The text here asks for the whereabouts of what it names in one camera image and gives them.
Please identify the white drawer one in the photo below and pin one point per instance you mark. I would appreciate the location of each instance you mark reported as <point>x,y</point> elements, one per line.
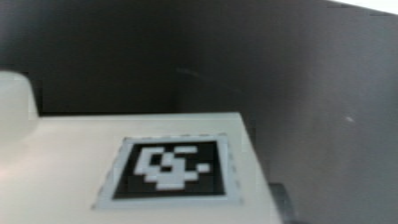
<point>144,169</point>

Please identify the white U-shaped border frame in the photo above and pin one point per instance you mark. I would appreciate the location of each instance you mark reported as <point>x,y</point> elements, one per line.
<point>384,6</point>

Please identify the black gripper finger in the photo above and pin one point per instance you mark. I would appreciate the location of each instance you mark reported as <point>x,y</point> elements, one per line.
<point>282,202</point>

